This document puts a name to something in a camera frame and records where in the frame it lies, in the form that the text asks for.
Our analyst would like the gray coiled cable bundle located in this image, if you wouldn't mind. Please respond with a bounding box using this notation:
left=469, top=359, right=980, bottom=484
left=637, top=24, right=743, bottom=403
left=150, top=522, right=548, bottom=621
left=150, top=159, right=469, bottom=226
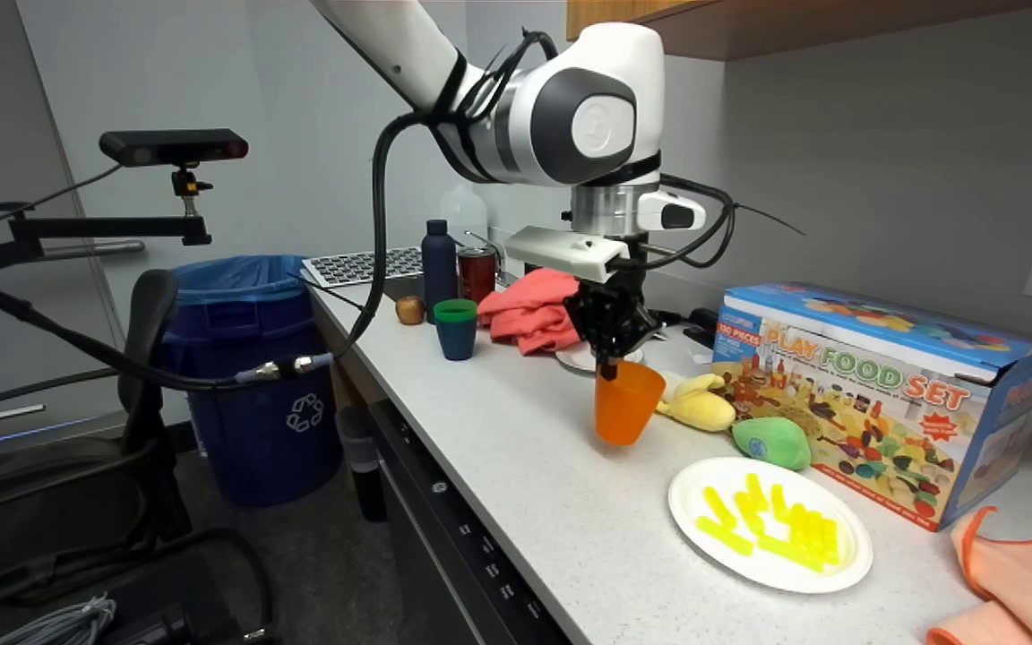
left=0, top=592, right=123, bottom=645

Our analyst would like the green plastic cup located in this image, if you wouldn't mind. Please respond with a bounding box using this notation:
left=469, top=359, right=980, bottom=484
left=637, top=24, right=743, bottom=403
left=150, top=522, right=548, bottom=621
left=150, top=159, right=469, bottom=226
left=431, top=297, right=480, bottom=331

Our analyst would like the black dishwasher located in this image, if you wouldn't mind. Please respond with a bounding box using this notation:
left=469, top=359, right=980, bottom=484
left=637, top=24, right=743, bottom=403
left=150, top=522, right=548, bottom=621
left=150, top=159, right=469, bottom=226
left=332, top=346, right=565, bottom=645

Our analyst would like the wooden upper cabinet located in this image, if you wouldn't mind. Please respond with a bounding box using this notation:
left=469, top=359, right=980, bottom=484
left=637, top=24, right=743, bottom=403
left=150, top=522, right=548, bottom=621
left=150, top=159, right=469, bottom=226
left=561, top=0, right=1032, bottom=64

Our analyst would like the yellow banana plush toy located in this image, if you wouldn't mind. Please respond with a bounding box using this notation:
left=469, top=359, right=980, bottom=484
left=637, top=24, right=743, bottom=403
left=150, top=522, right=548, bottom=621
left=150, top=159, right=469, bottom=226
left=657, top=372, right=743, bottom=438

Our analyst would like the small white plate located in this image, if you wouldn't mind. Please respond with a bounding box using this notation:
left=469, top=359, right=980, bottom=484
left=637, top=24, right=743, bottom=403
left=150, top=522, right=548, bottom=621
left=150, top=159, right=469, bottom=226
left=553, top=341, right=600, bottom=381

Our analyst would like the black office chair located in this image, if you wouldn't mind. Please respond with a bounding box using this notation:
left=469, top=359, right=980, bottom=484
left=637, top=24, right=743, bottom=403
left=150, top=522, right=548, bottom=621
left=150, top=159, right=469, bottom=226
left=113, top=264, right=192, bottom=543

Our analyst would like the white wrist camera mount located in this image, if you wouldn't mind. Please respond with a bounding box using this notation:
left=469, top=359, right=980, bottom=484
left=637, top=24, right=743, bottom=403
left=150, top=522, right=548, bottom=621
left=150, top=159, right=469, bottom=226
left=502, top=226, right=635, bottom=287

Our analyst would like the blue play food box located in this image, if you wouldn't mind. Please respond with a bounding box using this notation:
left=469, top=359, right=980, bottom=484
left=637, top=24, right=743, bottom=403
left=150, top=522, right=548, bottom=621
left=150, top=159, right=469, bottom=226
left=709, top=281, right=1032, bottom=534

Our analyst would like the black cart frame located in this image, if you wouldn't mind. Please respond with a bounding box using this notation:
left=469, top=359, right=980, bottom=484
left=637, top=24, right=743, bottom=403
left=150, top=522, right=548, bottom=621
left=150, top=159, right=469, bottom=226
left=0, top=363, right=284, bottom=645

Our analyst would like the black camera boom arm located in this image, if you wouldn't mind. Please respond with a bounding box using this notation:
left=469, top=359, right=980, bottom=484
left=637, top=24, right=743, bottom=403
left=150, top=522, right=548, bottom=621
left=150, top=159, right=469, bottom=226
left=0, top=162, right=217, bottom=289

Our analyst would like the coral red cloth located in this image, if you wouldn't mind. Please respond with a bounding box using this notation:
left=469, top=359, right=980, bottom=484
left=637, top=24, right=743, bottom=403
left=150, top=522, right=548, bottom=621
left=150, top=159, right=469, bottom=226
left=474, top=264, right=585, bottom=359

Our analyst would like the black stereo camera bar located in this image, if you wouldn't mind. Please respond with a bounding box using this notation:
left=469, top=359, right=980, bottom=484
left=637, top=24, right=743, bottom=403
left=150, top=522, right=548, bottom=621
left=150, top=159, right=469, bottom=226
left=96, top=126, right=250, bottom=170

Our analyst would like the clear plastic jug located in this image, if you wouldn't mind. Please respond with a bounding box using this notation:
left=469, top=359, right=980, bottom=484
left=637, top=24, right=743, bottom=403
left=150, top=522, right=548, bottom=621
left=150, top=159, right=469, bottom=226
left=436, top=183, right=495, bottom=258

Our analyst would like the wooden base cabinet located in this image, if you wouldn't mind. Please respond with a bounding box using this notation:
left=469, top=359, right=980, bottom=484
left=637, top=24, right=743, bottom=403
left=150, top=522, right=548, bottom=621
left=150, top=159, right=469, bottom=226
left=326, top=346, right=367, bottom=424

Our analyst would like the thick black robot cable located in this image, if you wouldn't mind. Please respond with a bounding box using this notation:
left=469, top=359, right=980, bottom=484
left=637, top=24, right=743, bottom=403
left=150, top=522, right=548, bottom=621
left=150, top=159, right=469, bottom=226
left=0, top=105, right=453, bottom=393

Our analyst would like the large white plate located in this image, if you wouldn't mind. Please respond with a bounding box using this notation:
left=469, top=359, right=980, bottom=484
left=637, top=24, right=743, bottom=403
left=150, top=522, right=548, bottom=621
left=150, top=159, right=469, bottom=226
left=665, top=454, right=874, bottom=600

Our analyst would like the green plush toy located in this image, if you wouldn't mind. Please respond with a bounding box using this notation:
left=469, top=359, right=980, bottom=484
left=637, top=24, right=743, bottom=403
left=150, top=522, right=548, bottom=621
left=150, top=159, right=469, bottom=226
left=726, top=414, right=817, bottom=476

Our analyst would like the navy blue bottle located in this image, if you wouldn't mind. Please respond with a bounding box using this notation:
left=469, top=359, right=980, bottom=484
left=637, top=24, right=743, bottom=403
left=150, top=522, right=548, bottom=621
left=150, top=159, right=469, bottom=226
left=419, top=217, right=457, bottom=324

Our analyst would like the light orange cloth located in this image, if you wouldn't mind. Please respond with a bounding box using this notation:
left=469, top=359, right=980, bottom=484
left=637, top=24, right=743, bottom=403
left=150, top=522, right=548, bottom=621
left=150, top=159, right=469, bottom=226
left=919, top=507, right=1032, bottom=645

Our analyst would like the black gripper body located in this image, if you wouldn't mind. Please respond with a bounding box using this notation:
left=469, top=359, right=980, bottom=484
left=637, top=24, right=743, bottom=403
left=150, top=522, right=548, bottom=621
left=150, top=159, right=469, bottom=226
left=561, top=270, right=657, bottom=332

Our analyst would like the blue bin liner bag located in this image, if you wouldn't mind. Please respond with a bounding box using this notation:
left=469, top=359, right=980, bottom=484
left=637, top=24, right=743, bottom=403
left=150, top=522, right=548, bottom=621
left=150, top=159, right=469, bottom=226
left=162, top=252, right=320, bottom=363

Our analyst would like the blue recycling bin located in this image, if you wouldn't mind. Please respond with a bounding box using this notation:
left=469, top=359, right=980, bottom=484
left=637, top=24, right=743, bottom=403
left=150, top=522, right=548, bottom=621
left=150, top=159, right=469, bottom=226
left=155, top=252, right=346, bottom=513

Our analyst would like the orange plastic cup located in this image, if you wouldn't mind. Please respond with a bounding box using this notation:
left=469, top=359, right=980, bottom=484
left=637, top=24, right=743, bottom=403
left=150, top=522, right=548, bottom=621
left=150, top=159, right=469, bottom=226
left=591, top=359, right=671, bottom=451

